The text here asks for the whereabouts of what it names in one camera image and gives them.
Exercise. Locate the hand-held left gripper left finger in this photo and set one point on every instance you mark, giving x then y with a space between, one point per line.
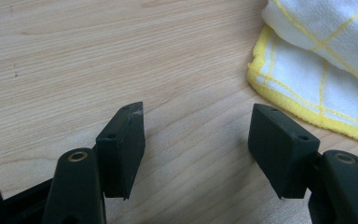
121 155

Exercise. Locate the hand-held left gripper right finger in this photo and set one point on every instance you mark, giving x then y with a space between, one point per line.
279 152

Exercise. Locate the white cloth with yellow grid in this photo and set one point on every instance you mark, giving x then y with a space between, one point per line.
320 59

